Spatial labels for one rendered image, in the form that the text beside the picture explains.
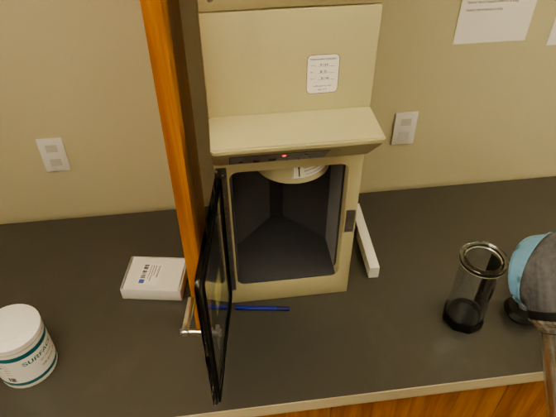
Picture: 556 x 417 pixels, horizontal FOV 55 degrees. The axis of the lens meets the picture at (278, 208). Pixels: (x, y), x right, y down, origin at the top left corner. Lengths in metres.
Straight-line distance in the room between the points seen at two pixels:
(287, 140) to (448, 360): 0.70
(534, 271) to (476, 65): 0.89
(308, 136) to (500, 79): 0.88
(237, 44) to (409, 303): 0.83
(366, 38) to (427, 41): 0.57
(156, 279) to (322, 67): 0.74
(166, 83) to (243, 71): 0.16
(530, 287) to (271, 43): 0.59
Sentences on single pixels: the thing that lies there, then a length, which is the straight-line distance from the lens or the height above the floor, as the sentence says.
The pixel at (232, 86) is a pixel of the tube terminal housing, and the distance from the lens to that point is 1.02.
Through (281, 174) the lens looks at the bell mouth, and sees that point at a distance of 1.18.
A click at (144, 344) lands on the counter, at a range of 1.39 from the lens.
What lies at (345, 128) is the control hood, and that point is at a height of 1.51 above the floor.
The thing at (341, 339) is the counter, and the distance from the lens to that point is 1.37.
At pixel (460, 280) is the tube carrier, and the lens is 1.33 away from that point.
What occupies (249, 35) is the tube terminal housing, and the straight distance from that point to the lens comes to 0.98.
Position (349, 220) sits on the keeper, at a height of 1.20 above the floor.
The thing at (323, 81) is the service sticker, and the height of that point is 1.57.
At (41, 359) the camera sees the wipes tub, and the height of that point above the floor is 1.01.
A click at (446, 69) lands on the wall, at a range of 1.64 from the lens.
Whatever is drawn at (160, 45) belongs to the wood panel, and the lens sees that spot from 0.89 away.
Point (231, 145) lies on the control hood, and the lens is 0.97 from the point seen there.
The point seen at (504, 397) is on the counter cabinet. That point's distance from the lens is 1.57.
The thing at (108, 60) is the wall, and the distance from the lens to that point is 1.49.
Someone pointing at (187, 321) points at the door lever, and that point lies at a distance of 1.07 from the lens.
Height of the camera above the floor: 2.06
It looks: 41 degrees down
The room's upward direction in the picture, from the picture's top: straight up
